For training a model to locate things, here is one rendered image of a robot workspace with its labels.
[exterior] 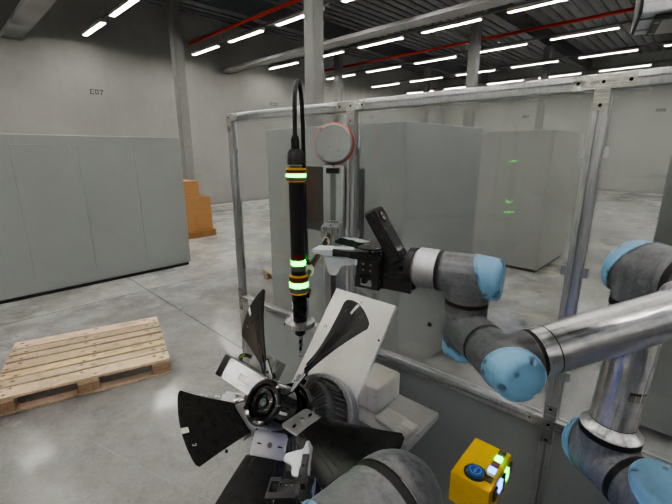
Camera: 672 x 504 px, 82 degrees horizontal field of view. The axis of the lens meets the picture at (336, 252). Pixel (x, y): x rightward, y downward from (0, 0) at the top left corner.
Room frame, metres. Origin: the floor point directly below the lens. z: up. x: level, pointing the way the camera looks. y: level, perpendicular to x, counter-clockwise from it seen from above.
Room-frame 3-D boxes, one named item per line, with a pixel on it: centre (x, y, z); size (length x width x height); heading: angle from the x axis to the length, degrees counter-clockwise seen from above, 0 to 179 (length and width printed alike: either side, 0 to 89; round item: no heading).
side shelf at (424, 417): (1.34, -0.19, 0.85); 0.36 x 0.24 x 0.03; 49
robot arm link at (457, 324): (0.64, -0.24, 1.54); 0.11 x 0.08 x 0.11; 8
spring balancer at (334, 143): (1.57, 0.01, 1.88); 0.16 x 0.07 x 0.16; 84
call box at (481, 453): (0.83, -0.38, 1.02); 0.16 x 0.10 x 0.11; 139
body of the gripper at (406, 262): (0.74, -0.10, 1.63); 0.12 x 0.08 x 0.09; 59
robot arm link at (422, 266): (0.70, -0.17, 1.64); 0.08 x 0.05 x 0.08; 149
